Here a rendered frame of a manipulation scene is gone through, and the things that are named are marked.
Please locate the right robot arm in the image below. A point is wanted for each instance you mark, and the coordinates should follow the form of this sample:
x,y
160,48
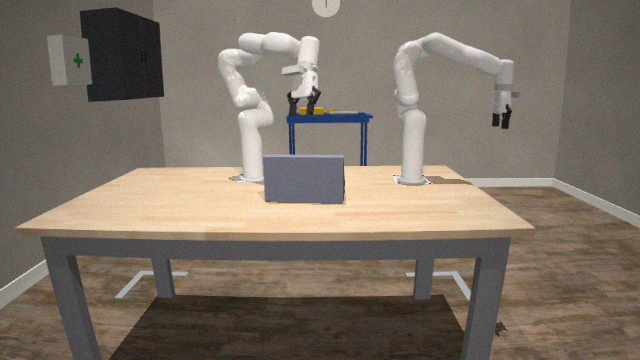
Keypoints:
x,y
243,97

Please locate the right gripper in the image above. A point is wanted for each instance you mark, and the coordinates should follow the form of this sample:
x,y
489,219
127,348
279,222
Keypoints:
x,y
304,85

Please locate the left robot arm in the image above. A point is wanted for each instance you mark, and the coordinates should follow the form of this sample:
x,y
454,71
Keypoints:
x,y
406,95

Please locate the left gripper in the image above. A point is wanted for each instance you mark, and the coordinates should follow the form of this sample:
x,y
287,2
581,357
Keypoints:
x,y
501,100

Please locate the grey switch panel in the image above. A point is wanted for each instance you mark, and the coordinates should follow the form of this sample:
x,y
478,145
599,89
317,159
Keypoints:
x,y
304,178

